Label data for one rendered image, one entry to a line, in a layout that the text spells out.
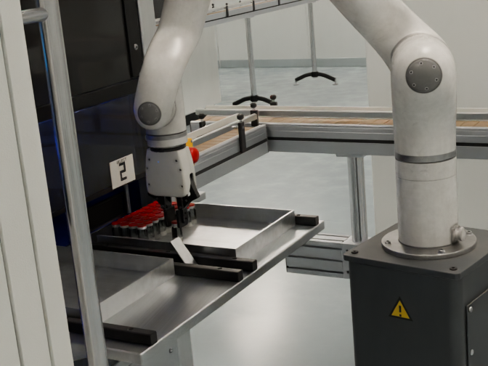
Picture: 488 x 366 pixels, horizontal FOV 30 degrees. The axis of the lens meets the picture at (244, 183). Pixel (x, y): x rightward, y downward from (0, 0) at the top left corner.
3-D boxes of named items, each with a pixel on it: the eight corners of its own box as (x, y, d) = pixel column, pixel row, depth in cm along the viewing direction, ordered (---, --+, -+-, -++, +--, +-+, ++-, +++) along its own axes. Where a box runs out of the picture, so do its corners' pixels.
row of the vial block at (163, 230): (136, 246, 194) (133, 226, 193) (182, 221, 209) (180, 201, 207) (145, 247, 193) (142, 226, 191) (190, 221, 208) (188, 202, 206)
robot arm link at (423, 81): (454, 147, 186) (451, 29, 180) (460, 170, 168) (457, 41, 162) (394, 149, 188) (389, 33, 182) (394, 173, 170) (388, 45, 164)
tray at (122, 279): (-53, 306, 170) (-57, 288, 169) (40, 259, 192) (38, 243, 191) (90, 330, 153) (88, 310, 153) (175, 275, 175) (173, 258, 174)
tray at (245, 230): (98, 250, 194) (96, 234, 193) (166, 214, 216) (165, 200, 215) (237, 266, 177) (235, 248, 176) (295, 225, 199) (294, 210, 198)
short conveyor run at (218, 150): (147, 218, 227) (139, 157, 223) (98, 214, 235) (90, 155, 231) (273, 152, 284) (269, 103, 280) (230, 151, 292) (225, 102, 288)
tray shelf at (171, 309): (-72, 325, 166) (-73, 316, 166) (147, 213, 225) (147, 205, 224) (142, 364, 143) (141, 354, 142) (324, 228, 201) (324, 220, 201)
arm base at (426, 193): (492, 236, 187) (490, 148, 182) (449, 266, 173) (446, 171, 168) (409, 224, 199) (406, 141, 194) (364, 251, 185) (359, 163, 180)
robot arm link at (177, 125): (180, 135, 183) (190, 125, 191) (173, 70, 179) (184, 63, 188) (140, 137, 184) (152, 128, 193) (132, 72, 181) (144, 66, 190)
